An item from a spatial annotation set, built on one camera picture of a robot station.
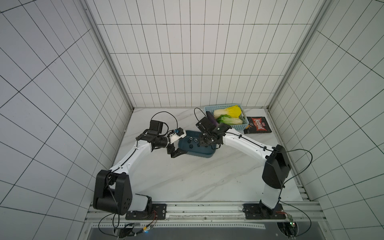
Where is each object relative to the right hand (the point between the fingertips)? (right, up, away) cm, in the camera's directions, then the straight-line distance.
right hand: (197, 142), depth 85 cm
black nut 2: (-4, -5, +12) cm, 14 cm away
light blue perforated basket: (+34, +16, +22) cm, 43 cm away
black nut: (-6, -2, +14) cm, 16 cm away
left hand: (-9, -1, -4) cm, 10 cm away
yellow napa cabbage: (+27, +19, +19) cm, 38 cm away
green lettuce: (+22, +13, +17) cm, 31 cm away
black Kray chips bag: (+45, +9, +24) cm, 52 cm away
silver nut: (-4, 0, +15) cm, 16 cm away
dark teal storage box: (+5, -7, +7) cm, 11 cm away
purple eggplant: (+10, +16, +25) cm, 32 cm away
